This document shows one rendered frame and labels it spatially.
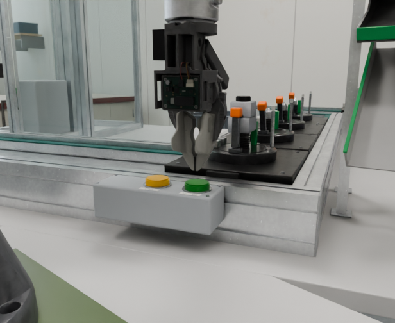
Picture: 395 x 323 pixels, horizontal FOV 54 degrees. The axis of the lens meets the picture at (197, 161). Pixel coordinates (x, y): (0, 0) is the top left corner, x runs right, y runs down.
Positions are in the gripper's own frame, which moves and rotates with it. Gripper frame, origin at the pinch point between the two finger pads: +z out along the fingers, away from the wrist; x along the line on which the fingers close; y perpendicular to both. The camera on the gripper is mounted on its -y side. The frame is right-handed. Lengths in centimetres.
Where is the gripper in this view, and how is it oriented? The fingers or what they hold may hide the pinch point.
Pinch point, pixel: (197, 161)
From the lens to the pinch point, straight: 60.4
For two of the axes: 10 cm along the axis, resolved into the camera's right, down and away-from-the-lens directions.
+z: 0.0, 9.8, 2.2
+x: 9.3, 0.8, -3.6
